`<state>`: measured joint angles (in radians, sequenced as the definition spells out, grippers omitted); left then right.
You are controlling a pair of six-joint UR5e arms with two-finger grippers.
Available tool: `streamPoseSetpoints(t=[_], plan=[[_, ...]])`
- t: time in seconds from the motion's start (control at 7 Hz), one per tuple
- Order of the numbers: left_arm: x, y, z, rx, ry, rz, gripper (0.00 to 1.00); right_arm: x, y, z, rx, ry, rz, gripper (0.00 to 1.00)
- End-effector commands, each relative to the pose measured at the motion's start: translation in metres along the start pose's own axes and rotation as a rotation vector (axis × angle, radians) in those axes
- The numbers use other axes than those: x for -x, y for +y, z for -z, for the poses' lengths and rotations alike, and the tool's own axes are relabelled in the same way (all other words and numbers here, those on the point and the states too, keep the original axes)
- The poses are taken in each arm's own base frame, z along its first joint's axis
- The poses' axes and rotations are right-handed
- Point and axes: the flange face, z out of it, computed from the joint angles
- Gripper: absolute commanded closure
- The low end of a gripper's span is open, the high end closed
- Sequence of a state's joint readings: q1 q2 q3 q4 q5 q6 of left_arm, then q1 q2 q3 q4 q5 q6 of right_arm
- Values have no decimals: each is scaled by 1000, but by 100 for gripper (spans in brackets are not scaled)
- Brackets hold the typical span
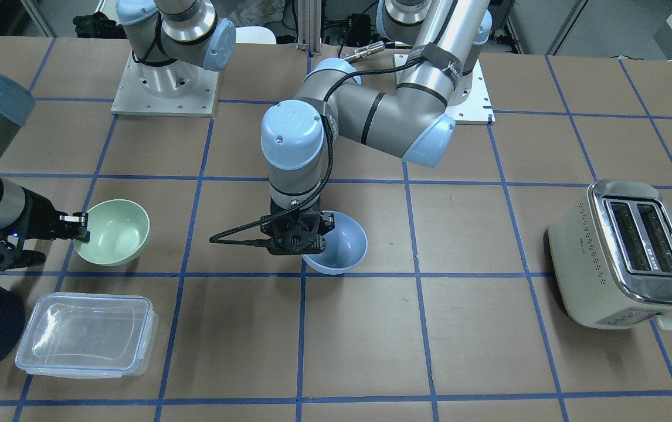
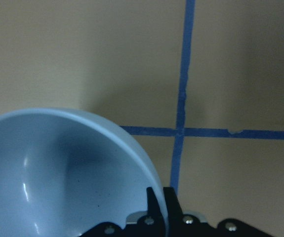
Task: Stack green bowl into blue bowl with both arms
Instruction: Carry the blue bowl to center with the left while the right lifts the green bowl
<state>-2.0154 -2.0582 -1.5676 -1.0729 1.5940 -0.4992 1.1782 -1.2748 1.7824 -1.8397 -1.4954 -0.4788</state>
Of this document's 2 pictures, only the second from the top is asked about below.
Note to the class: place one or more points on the blue bowl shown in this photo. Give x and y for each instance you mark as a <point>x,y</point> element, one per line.
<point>63,171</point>

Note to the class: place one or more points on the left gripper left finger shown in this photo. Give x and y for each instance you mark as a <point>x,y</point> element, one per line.
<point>154,219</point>

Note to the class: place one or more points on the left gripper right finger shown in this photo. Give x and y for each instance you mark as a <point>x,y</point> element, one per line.
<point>174,211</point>

